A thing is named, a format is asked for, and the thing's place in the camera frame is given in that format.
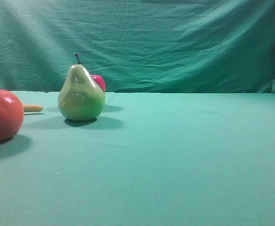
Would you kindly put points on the green plastic pear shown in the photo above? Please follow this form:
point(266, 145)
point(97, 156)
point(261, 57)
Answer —
point(80, 98)

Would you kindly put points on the green table cloth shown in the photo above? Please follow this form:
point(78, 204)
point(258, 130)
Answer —
point(150, 159)

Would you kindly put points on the red plastic apple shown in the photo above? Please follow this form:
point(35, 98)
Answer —
point(100, 81)

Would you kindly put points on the green backdrop cloth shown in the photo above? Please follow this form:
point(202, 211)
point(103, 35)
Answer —
point(164, 46)

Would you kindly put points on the yellow banana tip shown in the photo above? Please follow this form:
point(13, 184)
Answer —
point(32, 108)

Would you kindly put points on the red-orange round fruit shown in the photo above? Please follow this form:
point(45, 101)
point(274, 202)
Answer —
point(11, 115)

